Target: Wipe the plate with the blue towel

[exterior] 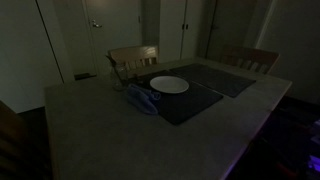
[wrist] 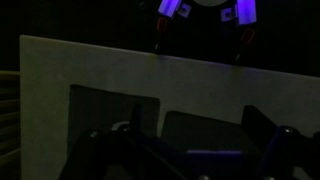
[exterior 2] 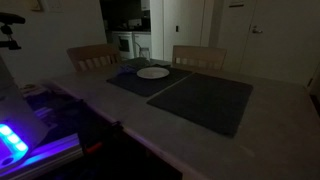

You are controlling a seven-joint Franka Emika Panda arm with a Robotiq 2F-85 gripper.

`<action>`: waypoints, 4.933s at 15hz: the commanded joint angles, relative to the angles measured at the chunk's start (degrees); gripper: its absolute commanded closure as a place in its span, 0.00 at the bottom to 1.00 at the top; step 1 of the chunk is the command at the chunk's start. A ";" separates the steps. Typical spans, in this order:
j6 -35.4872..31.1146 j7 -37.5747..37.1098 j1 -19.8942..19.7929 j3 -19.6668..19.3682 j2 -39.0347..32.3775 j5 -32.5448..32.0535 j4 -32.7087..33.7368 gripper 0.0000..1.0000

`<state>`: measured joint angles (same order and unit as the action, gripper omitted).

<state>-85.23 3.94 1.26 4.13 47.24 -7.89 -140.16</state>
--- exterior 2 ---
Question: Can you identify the wooden chair near door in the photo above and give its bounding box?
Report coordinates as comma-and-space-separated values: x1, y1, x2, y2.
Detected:
172, 45, 227, 70

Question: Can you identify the white kitchen appliance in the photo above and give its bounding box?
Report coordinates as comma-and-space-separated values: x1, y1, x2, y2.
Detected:
112, 31, 152, 60

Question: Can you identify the white round plate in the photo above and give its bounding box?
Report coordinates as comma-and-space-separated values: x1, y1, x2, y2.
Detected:
137, 67, 170, 79

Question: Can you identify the wooden chair near towel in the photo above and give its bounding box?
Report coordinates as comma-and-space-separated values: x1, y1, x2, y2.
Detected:
67, 44, 122, 72

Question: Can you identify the dark placemat under plate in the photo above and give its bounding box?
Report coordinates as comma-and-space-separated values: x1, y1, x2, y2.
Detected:
107, 67, 191, 97

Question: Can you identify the clear glass jar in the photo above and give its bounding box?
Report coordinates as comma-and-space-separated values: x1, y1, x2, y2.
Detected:
139, 47, 151, 60

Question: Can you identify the door with metal handle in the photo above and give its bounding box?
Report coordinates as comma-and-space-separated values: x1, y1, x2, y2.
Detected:
241, 0, 320, 86

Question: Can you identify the dark empty placemat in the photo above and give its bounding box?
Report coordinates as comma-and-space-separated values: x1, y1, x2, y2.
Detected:
148, 73, 253, 138

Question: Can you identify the blue towel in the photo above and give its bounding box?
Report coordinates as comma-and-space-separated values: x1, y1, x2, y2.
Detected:
117, 65, 137, 75

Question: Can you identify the blue lit control box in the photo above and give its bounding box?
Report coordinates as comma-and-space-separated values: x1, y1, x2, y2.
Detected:
0, 124, 29, 168

